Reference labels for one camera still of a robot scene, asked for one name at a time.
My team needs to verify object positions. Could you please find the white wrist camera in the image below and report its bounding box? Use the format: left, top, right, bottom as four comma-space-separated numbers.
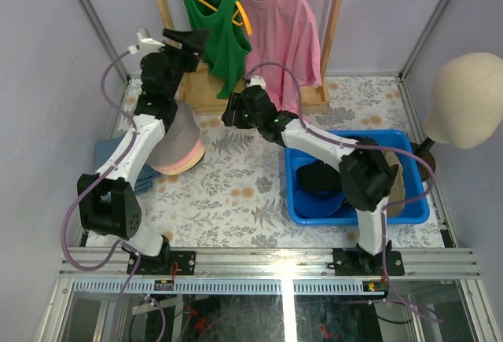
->
245, 75, 266, 90
127, 28, 165, 57

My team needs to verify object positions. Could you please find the pink t-shirt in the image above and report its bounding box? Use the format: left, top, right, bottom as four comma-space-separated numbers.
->
239, 0, 321, 113

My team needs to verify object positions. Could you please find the khaki hat in bin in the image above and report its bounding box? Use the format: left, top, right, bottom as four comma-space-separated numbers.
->
384, 151, 406, 218

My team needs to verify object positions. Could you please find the folded blue cloth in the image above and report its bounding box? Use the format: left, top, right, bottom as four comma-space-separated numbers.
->
94, 134, 161, 195

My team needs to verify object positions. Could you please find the peach bucket hat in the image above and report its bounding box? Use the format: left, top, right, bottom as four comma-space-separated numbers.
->
166, 150, 205, 175

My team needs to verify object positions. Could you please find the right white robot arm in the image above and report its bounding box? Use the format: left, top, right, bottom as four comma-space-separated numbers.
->
222, 85, 397, 276

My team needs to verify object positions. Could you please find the wooden clothes rack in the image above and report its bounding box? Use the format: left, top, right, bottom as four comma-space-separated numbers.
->
156, 0, 343, 116

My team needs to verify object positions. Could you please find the beige mannequin head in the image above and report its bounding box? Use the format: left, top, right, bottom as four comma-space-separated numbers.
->
414, 52, 502, 169

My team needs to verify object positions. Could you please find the green tank top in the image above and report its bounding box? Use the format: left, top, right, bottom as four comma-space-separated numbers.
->
184, 3, 252, 99

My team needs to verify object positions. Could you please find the blue cap in bin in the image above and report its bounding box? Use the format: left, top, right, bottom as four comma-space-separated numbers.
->
293, 190, 345, 219

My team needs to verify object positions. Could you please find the blue plastic bin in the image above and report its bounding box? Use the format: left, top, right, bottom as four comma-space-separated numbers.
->
284, 130, 430, 226

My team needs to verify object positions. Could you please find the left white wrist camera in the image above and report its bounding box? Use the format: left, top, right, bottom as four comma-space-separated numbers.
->
127, 28, 165, 57

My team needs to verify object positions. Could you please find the pink bucket hat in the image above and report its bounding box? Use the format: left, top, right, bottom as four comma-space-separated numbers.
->
151, 138, 205, 175

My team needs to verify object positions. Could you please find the black baseball cap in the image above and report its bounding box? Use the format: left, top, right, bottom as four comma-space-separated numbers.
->
296, 160, 342, 193

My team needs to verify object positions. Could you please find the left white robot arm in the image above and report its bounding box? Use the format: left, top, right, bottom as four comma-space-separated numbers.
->
77, 28, 210, 275

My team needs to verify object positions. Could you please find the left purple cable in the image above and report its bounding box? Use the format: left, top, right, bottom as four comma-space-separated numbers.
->
61, 50, 137, 342

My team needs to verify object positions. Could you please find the aluminium rail base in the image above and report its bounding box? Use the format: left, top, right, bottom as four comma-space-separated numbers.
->
59, 247, 480, 296

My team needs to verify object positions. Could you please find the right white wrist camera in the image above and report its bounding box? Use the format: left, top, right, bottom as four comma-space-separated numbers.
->
245, 75, 266, 90

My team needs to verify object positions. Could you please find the grey bucket hat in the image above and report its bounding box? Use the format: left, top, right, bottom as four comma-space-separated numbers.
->
147, 100, 200, 167

